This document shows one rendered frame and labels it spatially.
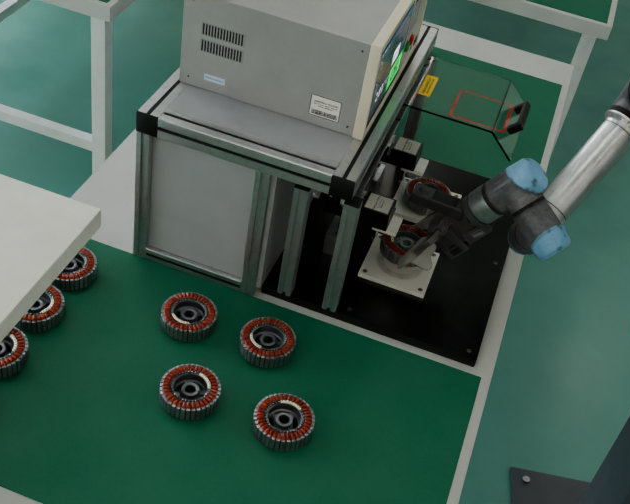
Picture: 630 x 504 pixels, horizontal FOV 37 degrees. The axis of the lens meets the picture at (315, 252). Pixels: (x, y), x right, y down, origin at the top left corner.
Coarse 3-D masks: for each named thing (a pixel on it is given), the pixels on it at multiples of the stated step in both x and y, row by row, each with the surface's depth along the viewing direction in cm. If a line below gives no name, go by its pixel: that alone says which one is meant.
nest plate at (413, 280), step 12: (372, 252) 208; (372, 264) 205; (384, 264) 206; (396, 264) 206; (360, 276) 203; (372, 276) 202; (384, 276) 203; (396, 276) 203; (408, 276) 204; (420, 276) 204; (396, 288) 202; (408, 288) 201; (420, 288) 202
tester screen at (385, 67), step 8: (408, 16) 187; (408, 24) 190; (400, 32) 183; (392, 40) 177; (400, 40) 187; (392, 48) 180; (384, 56) 174; (392, 56) 184; (384, 64) 177; (392, 64) 187; (384, 72) 180; (376, 80) 174; (392, 80) 195; (376, 88) 177; (384, 88) 187; (368, 120) 181
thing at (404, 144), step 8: (400, 136) 219; (392, 144) 220; (400, 144) 217; (408, 144) 217; (416, 144) 218; (392, 152) 216; (400, 152) 215; (408, 152) 215; (416, 152) 215; (384, 160) 217; (392, 160) 216; (400, 160) 216; (408, 160) 215; (416, 160) 215; (424, 160) 220; (408, 168) 216; (416, 168) 218; (424, 168) 218
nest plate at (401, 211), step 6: (402, 180) 230; (408, 180) 230; (402, 186) 228; (396, 192) 226; (402, 192) 226; (396, 198) 224; (402, 198) 225; (396, 204) 222; (402, 204) 223; (396, 210) 221; (402, 210) 221; (408, 210) 221; (402, 216) 220; (408, 216) 220; (414, 216) 220; (420, 216) 220; (426, 216) 221; (414, 222) 220
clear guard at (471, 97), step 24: (432, 72) 215; (456, 72) 216; (480, 72) 218; (408, 96) 205; (432, 96) 207; (456, 96) 208; (480, 96) 210; (504, 96) 212; (456, 120) 201; (480, 120) 202; (504, 120) 207; (504, 144) 203
